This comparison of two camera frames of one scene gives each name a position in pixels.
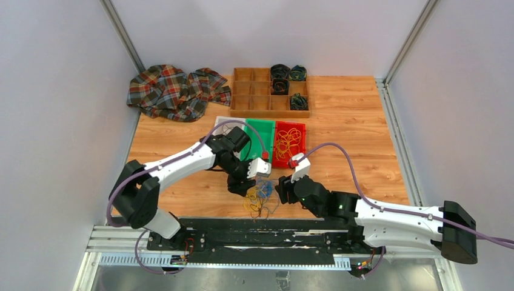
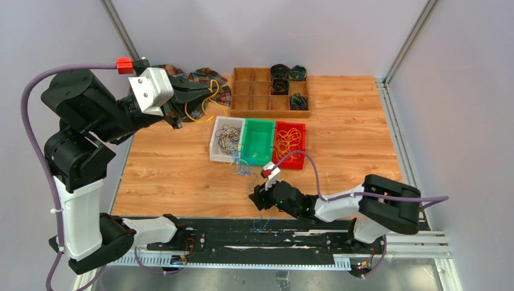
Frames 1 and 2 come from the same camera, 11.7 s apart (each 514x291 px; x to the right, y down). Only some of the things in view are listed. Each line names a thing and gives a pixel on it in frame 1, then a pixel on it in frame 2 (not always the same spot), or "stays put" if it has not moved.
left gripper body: [236, 179] -> [172, 110]
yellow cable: [285, 141] stays put
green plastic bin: [266, 128] stays put
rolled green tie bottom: [299, 102] stays put
